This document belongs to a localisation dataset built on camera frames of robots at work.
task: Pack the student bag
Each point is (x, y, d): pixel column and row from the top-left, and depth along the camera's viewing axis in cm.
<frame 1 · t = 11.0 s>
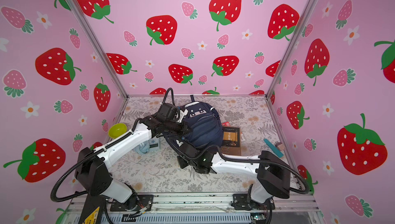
left hand: (193, 130, 79), fingers closed
right hand: (176, 156, 78), fingers closed
navy blue student backpack: (206, 126, 83), point 19 cm above the table
brown scroll marked book: (232, 141, 95), point 3 cm above the table
red small card pack: (226, 124, 105), on the table
teal pen case: (274, 148, 95), on the table

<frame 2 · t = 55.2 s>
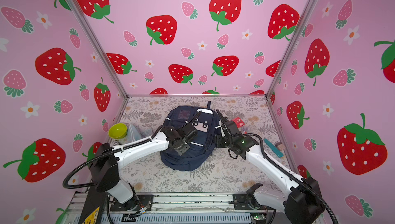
left hand: (182, 144, 83), fingers open
right hand: (216, 138, 82), fingers open
navy blue student backpack: (201, 146, 86), point 9 cm above the table
red small card pack: (238, 119, 109), on the table
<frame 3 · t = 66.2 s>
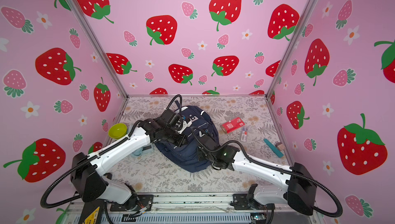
left hand: (188, 141, 77), fingers closed
right hand: (196, 149, 78), fingers open
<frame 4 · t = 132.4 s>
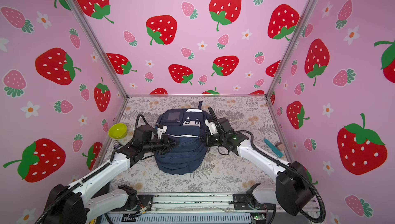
left hand: (179, 143, 77), fingers closed
right hand: (201, 138, 81), fingers closed
